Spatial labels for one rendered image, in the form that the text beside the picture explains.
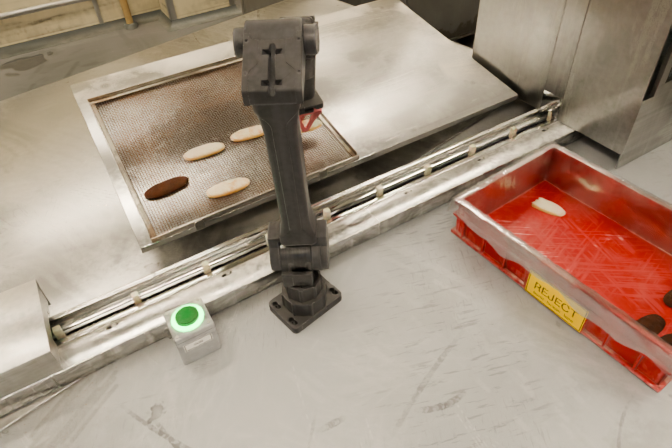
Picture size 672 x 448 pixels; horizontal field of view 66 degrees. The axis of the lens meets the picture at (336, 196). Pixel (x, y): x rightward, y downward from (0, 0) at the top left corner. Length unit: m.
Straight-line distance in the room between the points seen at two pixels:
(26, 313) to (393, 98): 0.97
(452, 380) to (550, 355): 0.18
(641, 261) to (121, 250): 1.09
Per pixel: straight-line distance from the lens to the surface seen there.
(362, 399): 0.91
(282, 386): 0.93
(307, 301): 0.96
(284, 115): 0.67
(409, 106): 1.40
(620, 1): 1.32
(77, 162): 1.55
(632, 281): 1.16
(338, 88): 1.44
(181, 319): 0.94
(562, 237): 1.20
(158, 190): 1.19
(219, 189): 1.16
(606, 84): 1.38
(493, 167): 1.28
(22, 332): 1.03
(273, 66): 0.68
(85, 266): 1.23
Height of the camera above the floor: 1.63
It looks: 41 degrees down
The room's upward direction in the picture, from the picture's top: 3 degrees counter-clockwise
